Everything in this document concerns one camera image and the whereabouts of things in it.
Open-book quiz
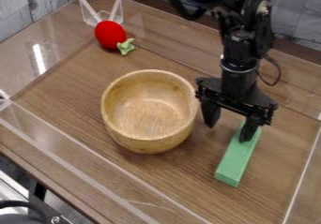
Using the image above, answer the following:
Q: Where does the black table leg bracket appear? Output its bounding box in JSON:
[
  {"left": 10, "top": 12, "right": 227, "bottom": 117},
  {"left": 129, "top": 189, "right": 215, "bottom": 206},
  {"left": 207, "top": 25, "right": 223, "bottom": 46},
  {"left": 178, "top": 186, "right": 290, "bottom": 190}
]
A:
[{"left": 29, "top": 179, "right": 73, "bottom": 224}]

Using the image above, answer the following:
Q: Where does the clear acrylic tray wall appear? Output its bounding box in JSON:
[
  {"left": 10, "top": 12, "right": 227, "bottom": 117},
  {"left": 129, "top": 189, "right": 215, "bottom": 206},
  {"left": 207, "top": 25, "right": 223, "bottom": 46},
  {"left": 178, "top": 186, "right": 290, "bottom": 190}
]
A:
[{"left": 0, "top": 92, "right": 211, "bottom": 224}]

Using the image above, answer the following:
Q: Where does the light wooden bowl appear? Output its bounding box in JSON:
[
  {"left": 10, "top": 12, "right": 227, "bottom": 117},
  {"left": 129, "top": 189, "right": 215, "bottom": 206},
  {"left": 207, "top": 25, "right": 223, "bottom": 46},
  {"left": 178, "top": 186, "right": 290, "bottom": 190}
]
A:
[{"left": 100, "top": 69, "right": 198, "bottom": 154}]

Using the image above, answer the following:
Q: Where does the black cable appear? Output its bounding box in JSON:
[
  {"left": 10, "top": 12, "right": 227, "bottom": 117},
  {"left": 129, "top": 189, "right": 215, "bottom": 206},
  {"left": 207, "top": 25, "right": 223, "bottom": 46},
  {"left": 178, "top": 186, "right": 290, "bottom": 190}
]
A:
[{"left": 0, "top": 199, "right": 42, "bottom": 224}]

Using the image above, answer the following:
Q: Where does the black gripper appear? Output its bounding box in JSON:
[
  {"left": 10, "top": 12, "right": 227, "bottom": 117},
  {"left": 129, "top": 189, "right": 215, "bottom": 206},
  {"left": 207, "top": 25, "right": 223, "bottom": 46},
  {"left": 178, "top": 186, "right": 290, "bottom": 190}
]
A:
[{"left": 195, "top": 68, "right": 278, "bottom": 142}]

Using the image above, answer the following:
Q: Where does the green rectangular block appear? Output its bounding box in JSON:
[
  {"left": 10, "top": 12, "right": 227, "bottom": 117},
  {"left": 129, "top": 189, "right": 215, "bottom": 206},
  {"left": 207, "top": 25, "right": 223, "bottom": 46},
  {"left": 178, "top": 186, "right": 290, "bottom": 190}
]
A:
[{"left": 214, "top": 126, "right": 260, "bottom": 187}]

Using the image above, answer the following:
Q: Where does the clear acrylic corner bracket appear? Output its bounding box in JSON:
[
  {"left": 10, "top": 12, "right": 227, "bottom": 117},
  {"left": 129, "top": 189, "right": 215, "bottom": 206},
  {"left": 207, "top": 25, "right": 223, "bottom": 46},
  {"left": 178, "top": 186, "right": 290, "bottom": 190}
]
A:
[{"left": 79, "top": 0, "right": 123, "bottom": 27}]

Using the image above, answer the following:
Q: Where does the red toy strawberry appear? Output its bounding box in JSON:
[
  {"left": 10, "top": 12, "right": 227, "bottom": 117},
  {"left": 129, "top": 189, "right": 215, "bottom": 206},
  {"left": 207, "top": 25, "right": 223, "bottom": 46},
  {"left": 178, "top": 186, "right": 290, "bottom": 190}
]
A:
[{"left": 93, "top": 21, "right": 133, "bottom": 56}]

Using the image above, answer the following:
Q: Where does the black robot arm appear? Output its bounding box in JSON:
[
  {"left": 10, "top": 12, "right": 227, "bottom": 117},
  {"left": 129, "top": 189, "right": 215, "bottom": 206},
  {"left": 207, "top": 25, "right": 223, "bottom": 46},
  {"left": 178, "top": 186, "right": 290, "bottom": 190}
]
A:
[{"left": 168, "top": 0, "right": 278, "bottom": 142}]

